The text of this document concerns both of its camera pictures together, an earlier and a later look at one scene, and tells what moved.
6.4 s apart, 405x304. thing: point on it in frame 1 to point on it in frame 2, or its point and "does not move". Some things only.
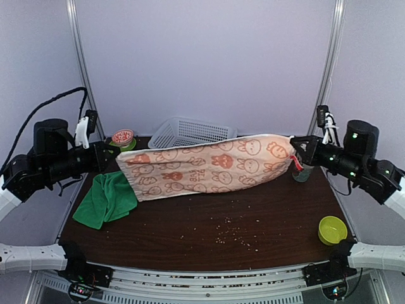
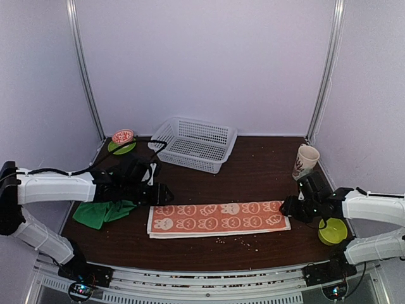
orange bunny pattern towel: [210, 165] to [199, 220]
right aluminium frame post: [329, 66] does not move
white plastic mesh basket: [176, 132] does not move
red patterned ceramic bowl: [122, 137] does not move
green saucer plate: [124, 147] does not move
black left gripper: [99, 163] to [158, 197]
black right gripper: [310, 156] to [290, 209]
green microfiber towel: [110, 198] does not move
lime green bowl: [331, 230] does not move
